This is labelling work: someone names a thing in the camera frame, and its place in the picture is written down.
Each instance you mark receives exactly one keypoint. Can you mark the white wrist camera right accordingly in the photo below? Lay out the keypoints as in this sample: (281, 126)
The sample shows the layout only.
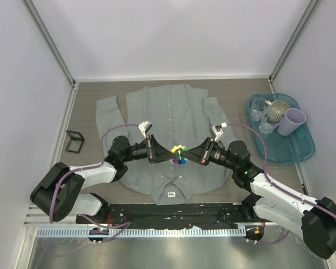
(218, 131)

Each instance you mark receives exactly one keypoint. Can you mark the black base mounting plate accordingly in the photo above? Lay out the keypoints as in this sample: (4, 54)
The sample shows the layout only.
(177, 217)

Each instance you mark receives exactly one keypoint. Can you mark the clear glass cup rear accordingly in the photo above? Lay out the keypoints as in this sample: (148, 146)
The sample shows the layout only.
(258, 107)

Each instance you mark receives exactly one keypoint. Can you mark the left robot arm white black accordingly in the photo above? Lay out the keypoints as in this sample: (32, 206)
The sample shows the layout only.
(59, 193)

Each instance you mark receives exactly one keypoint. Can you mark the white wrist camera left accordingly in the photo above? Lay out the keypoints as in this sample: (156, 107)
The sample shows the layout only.
(144, 128)

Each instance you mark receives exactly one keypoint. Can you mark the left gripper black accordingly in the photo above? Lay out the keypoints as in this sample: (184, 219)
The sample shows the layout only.
(158, 153)

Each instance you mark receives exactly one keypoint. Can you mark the metal cup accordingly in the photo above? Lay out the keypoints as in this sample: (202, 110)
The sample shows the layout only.
(276, 110)

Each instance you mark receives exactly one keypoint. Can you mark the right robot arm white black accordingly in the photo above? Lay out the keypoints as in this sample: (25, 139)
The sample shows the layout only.
(311, 219)

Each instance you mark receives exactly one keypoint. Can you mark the small black frame stand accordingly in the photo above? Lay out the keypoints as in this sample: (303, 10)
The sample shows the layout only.
(75, 143)

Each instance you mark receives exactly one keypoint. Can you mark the lilac plastic cup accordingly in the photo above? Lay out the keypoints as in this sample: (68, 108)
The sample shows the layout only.
(292, 119)

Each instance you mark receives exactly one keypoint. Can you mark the grey button-up shirt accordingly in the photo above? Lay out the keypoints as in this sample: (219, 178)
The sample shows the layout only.
(180, 115)

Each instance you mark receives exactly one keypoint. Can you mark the clear glass cup front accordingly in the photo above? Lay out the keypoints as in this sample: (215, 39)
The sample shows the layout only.
(269, 122)

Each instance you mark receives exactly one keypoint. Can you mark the slotted cable duct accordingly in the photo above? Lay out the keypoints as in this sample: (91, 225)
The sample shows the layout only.
(92, 232)

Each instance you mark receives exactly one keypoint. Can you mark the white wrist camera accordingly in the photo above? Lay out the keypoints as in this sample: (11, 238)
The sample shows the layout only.
(218, 131)
(144, 128)

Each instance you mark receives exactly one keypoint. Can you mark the colourful pompom flower brooch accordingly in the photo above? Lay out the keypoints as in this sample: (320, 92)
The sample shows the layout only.
(177, 151)

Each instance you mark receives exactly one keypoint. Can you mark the clear glass cup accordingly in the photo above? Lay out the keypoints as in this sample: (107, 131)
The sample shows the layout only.
(269, 122)
(258, 107)

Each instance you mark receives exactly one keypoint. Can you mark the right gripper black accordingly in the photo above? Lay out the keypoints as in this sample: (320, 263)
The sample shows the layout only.
(201, 153)

